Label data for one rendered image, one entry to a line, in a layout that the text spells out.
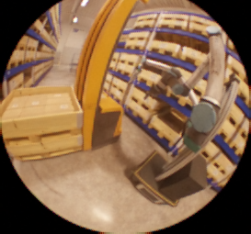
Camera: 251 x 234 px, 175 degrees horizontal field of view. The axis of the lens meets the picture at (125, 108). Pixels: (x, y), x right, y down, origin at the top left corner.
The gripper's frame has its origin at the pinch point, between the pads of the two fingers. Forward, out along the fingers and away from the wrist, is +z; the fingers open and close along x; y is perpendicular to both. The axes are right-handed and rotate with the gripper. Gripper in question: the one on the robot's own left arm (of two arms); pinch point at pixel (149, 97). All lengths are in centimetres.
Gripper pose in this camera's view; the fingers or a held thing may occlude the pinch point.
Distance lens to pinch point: 84.0
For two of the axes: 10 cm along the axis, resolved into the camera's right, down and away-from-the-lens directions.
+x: -8.3, 1.0, -5.6
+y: -3.7, -8.3, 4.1
